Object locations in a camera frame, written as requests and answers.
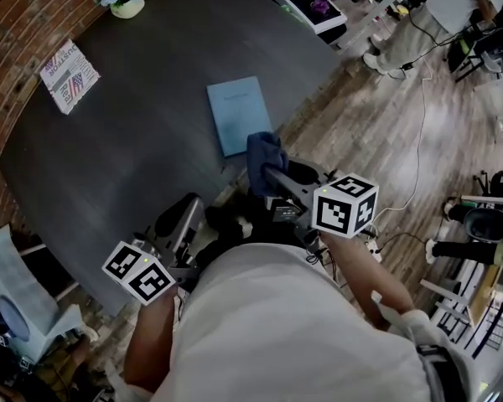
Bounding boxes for black device with screen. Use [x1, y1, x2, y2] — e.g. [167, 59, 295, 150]
[273, 204, 302, 225]

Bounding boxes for white printed book box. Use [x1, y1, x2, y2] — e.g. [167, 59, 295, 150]
[39, 39, 101, 116]

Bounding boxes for person's right forearm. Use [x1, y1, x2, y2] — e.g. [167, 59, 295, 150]
[324, 230, 418, 330]

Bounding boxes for black floor cable with adapter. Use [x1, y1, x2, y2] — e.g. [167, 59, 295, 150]
[387, 56, 423, 74]

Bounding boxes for white box with purple print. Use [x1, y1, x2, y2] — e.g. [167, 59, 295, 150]
[275, 0, 348, 33]

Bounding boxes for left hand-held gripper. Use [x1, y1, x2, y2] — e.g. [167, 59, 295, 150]
[101, 193, 207, 307]

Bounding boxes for person's black trousers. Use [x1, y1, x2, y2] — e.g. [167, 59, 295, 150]
[196, 201, 311, 263]

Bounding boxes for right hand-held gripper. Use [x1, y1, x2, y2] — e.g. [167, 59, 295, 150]
[263, 159, 381, 247]

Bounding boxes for black chair with green parts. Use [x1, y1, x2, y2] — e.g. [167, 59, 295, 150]
[448, 27, 503, 83]

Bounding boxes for dark blue cloth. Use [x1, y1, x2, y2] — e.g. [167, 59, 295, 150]
[246, 131, 289, 199]

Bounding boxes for person's white shirt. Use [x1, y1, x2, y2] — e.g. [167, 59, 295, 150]
[104, 240, 474, 402]

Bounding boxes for green toy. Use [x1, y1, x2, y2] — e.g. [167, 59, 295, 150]
[280, 4, 303, 23]

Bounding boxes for white desk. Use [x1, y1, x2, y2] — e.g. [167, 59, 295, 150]
[314, 0, 407, 52]

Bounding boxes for light blue book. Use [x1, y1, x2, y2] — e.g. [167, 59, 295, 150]
[206, 75, 273, 159]

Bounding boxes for white floor cable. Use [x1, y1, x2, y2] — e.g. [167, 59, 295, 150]
[372, 63, 433, 225]

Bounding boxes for person's left forearm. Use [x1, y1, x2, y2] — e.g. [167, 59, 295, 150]
[123, 285, 181, 395]

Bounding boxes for white box with blue circle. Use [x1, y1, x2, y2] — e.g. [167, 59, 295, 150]
[0, 224, 83, 366]

